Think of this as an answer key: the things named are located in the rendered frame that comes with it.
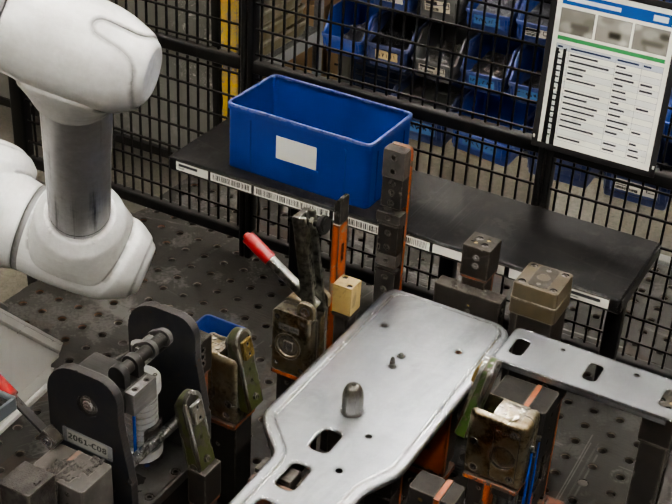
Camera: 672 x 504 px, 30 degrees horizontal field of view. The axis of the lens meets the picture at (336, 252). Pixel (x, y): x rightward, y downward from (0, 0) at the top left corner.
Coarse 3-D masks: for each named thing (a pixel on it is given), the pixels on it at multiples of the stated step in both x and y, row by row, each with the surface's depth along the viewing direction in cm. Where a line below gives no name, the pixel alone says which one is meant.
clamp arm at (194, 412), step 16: (176, 400) 165; (192, 400) 165; (176, 416) 166; (192, 416) 166; (192, 432) 166; (208, 432) 169; (192, 448) 167; (208, 448) 170; (192, 464) 169; (208, 464) 170
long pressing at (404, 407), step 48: (384, 336) 196; (432, 336) 197; (480, 336) 198; (336, 384) 185; (384, 384) 186; (432, 384) 186; (288, 432) 175; (336, 432) 176; (384, 432) 176; (432, 432) 178; (336, 480) 167; (384, 480) 168
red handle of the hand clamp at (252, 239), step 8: (248, 232) 192; (248, 240) 192; (256, 240) 192; (256, 248) 192; (264, 248) 192; (264, 256) 191; (272, 256) 192; (272, 264) 192; (280, 264) 192; (280, 272) 192; (288, 272) 192; (288, 280) 191; (296, 280) 192; (296, 288) 191
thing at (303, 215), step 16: (304, 208) 186; (304, 224) 184; (320, 224) 183; (304, 240) 185; (304, 256) 186; (320, 256) 189; (304, 272) 188; (320, 272) 190; (304, 288) 189; (320, 288) 191; (320, 304) 193
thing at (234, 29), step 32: (128, 0) 406; (160, 0) 399; (192, 0) 393; (224, 0) 383; (192, 32) 399; (224, 32) 388; (192, 64) 406; (0, 96) 456; (160, 96) 419; (192, 96) 412; (224, 96) 400; (128, 128) 434; (192, 128) 418
